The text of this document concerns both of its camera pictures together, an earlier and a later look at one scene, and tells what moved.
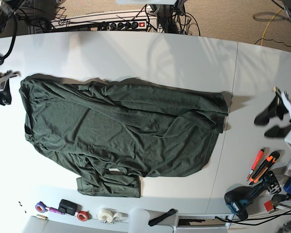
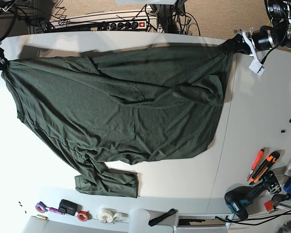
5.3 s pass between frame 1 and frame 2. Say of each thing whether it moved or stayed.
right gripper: moved
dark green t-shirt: moved
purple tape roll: stayed
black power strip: stayed
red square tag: stayed
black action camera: stayed
